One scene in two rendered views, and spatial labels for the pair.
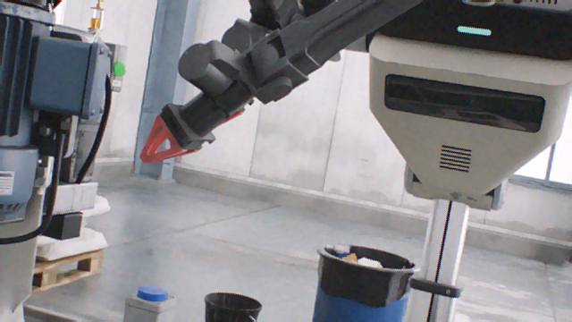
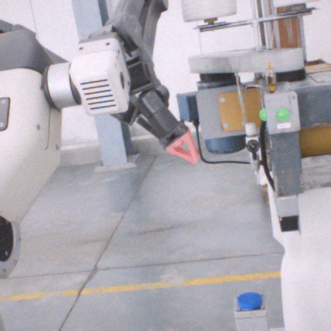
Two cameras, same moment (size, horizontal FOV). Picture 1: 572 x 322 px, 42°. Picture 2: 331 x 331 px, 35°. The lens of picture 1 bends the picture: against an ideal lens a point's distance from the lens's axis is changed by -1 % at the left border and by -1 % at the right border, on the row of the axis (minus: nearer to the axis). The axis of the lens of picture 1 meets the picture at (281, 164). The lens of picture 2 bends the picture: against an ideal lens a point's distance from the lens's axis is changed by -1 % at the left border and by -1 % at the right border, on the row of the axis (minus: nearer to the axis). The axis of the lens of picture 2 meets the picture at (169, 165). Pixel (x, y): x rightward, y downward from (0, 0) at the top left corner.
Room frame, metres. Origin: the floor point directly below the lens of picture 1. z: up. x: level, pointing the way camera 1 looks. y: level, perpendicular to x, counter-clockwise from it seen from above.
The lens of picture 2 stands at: (2.60, -0.09, 1.52)
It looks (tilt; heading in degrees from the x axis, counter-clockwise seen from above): 14 degrees down; 172
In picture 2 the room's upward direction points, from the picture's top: 10 degrees counter-clockwise
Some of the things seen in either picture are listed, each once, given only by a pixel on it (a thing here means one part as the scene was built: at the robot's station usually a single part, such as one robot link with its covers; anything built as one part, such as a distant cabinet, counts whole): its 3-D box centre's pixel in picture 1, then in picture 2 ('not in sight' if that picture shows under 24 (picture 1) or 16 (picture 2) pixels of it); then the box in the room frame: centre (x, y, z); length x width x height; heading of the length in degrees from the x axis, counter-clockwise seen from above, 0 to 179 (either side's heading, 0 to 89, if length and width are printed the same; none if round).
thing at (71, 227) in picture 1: (66, 223); (289, 221); (1.38, 0.38, 0.98); 0.09 x 0.05 x 0.05; 162
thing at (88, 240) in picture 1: (54, 241); not in sight; (4.53, 1.31, 0.20); 0.67 x 0.43 x 0.15; 162
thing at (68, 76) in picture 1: (70, 87); (193, 109); (0.91, 0.27, 1.25); 0.10 x 0.08 x 0.12; 7
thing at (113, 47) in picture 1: (102, 65); (281, 112); (1.43, 0.37, 1.29); 0.08 x 0.05 x 0.09; 72
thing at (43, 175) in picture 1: (43, 168); (254, 160); (1.17, 0.37, 1.11); 0.03 x 0.03 x 0.06
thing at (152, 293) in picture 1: (152, 295); (250, 301); (1.48, 0.22, 0.84); 0.06 x 0.06 x 0.02
